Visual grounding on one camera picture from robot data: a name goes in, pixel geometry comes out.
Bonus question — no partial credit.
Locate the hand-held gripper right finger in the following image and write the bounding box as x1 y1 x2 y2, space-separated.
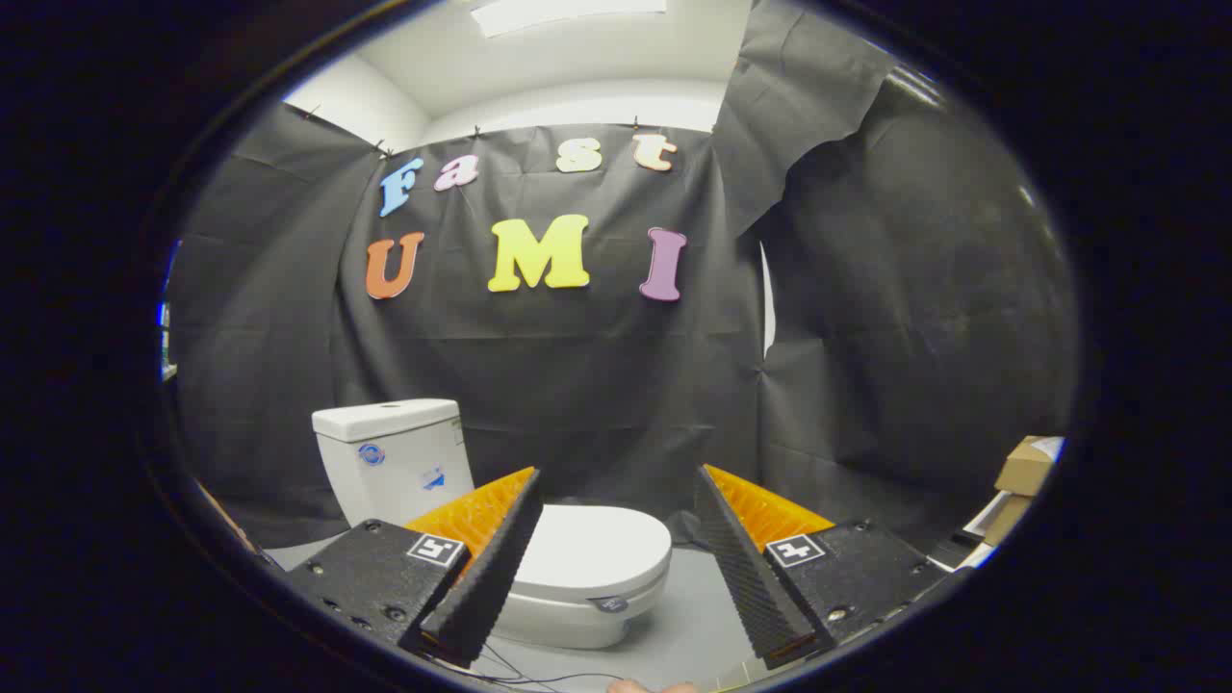
695 464 949 671

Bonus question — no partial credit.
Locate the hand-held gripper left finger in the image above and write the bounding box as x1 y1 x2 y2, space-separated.
286 467 543 668

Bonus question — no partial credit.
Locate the white toilet lid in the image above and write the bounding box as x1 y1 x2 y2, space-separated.
515 504 673 603

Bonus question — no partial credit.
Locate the white ceramic toilet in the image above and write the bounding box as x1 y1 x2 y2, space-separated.
312 398 672 651

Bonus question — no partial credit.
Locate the black backdrop cloth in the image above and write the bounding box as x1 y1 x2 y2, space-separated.
168 0 1079 559

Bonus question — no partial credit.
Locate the brown cardboard box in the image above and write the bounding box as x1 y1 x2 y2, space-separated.
982 495 1033 547
995 435 1065 498

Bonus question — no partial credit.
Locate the white ceiling light panel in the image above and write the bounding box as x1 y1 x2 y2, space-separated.
471 0 668 39

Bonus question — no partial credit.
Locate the tangle of black cables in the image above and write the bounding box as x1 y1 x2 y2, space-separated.
423 643 627 687

